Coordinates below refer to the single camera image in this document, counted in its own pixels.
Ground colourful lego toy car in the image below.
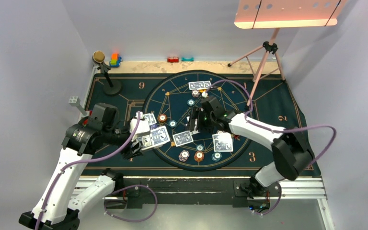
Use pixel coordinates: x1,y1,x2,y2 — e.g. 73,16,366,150
79,110,92,126

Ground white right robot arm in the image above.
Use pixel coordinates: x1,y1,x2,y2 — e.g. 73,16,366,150
185,96,314,195

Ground purple small blind button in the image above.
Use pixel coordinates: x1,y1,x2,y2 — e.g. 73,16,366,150
150,124,158,130

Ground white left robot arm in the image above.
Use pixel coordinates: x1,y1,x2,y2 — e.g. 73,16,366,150
19,103,150,230

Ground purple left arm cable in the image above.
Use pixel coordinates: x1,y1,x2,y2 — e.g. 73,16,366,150
38,111,158,230

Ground teal poker chip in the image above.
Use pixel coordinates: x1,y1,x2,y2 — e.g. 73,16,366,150
196,144,204,151
168,120,177,128
187,99,195,106

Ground pink white chip stack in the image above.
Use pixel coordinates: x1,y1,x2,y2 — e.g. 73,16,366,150
178,150,190,162

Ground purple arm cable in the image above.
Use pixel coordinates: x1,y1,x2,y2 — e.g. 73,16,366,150
38,111,158,230
207,79,337,217

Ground round brown knob stand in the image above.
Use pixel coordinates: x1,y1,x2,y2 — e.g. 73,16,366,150
92,50,122,96

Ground rectangular dark green poker mat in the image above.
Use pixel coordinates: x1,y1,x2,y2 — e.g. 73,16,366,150
83,73,306,177

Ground blue playing card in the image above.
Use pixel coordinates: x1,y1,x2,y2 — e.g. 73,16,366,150
188,81,211,91
212,132,233,152
143,113,157,126

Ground aluminium frame rail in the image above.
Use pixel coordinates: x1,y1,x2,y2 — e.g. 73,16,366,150
38,176,335,230

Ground red toy block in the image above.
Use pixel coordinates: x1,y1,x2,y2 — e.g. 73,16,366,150
167,56,180,63

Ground pink music stand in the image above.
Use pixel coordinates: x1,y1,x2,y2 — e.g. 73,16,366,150
228,0,347,106

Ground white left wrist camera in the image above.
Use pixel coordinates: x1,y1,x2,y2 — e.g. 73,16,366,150
129,118,150,140

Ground orange chip stack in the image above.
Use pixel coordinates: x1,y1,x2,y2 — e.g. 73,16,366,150
194,151,204,162

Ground grey lego brick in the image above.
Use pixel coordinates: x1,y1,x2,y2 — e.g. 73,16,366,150
69,96,87,116

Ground blue playing card deck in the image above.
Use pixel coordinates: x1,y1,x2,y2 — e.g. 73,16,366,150
140,126,170,151

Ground orange green blue toy blocks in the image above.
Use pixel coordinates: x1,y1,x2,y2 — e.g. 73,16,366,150
109,53,122,68

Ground round blue poker mat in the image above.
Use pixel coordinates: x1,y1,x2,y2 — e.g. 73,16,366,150
143,70,256,172

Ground orange poker chip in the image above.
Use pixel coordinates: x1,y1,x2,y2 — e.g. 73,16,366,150
158,114,167,123

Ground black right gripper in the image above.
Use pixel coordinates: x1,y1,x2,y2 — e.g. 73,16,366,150
185,106,216,133

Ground teal toy block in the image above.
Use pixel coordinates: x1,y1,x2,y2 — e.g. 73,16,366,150
181,57,194,62

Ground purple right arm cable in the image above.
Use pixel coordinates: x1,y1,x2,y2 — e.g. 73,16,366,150
207,79,337,217

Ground teal chip stack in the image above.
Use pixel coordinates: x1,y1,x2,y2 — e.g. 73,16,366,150
211,152,222,162

